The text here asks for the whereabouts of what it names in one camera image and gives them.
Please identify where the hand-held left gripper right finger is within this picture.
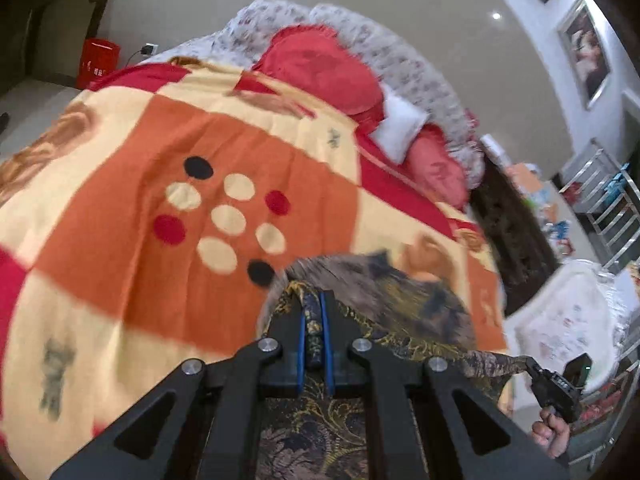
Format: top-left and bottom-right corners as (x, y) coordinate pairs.
(320, 290), (571, 480)

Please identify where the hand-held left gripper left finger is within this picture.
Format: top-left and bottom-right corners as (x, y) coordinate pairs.
(50, 290), (307, 480)

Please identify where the dark floral patterned shirt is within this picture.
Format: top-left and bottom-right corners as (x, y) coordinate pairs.
(255, 252), (533, 480)

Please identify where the person's right hand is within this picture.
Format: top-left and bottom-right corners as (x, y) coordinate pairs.
(531, 406), (571, 460)

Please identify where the white floral upholstered chair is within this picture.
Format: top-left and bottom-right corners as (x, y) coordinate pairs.
(502, 259), (640, 411)

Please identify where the dark carved wooden nightstand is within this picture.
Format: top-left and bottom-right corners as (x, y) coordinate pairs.
(470, 147), (562, 317)

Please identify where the pile of small packets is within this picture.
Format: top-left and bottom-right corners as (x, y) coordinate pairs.
(509, 161), (577, 257)

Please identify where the metal shelf rack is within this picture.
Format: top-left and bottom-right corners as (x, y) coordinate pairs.
(559, 139), (640, 272)

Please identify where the white square pillow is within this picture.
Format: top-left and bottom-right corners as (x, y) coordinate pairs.
(369, 82), (431, 165)

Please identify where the orange red printed blanket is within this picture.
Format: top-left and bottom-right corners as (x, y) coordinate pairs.
(0, 55), (516, 461)

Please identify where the large red round pillow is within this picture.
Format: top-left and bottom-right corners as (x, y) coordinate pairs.
(252, 25), (385, 123)

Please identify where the floral padded bed headboard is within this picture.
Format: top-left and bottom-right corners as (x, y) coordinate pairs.
(210, 0), (487, 191)

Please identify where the red plastic bin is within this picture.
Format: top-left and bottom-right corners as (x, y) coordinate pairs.
(77, 37), (121, 92)

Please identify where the dark wooden cabinet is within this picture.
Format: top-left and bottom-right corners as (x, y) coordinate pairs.
(0, 0), (121, 92)

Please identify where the large framed wall picture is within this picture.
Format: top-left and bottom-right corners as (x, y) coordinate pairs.
(557, 0), (612, 111)

